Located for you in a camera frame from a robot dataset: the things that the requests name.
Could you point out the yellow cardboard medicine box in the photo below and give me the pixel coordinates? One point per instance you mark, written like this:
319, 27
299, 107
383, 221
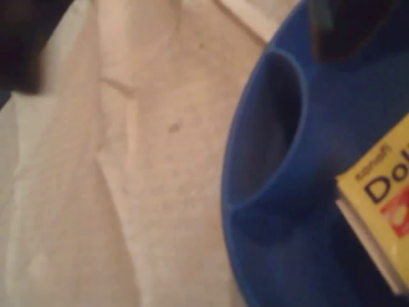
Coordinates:
377, 192

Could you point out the blue plastic bowl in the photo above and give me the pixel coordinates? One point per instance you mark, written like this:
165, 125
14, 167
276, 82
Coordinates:
319, 128

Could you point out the white wrinkled tablecloth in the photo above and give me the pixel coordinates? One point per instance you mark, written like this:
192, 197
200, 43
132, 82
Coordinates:
159, 160

